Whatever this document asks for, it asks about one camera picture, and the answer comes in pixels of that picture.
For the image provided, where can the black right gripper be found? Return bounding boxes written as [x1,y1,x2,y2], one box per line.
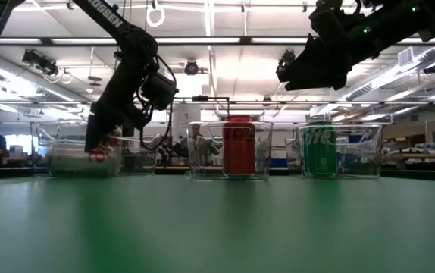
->
[277,0,374,91]

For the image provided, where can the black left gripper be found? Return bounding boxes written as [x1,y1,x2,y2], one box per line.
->
[85,89,150,155]

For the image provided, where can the clear plastic bin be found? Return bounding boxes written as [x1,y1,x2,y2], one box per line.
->
[30,119,158,178]
[298,124,386,180]
[186,120,274,181]

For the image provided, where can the green Sprite can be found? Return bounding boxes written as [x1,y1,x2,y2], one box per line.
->
[302,121,339,179]

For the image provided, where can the red Coke can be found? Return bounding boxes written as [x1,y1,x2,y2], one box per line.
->
[222,115,257,179]

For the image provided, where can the white cylindrical tank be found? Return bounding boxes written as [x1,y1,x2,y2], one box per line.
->
[171,103,202,152]

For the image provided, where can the green table mat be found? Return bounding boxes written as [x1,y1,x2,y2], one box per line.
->
[0,172,435,273]

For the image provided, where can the wooden workbench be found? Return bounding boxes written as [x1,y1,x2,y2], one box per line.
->
[383,142,435,171]

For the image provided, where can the black camera with cable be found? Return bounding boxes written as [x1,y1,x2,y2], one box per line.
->
[276,49,297,78]

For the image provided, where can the long ceiling light rail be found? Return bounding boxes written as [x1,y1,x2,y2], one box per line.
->
[0,36,435,46]

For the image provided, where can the white ceiling air duct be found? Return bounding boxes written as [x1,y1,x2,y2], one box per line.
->
[340,45,435,102]

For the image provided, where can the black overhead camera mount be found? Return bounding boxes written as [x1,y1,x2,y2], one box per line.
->
[22,48,60,77]

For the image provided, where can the black round camera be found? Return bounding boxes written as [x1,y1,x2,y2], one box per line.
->
[183,59,200,76]

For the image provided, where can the hanging white cable ring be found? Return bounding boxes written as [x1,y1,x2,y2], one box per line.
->
[146,3,166,28]

